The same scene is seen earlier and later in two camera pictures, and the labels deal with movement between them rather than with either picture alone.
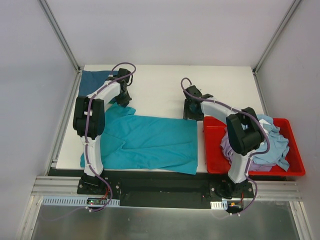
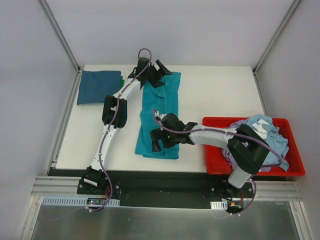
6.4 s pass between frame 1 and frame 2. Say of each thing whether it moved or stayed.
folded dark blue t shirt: stayed
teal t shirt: moved
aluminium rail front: stayed
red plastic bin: stayed
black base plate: stayed
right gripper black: moved
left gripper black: moved
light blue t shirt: stayed
